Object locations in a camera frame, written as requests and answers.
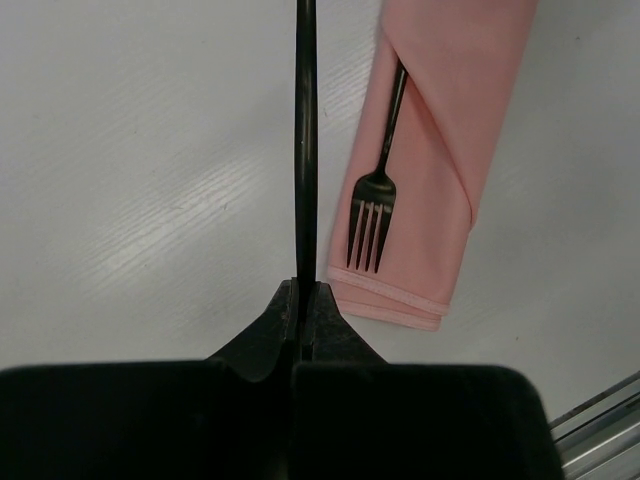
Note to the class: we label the aluminium frame rail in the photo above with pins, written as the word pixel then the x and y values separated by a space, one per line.
pixel 599 439

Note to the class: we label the black spoon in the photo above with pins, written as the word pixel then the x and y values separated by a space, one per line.
pixel 306 142

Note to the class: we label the pink satin napkin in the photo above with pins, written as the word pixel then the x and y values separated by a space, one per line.
pixel 462 60

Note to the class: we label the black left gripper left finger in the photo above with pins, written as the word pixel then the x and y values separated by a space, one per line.
pixel 223 417

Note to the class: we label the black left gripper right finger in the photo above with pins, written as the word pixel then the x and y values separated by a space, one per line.
pixel 358 417

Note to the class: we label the black fork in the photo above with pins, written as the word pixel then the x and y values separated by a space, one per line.
pixel 374 194

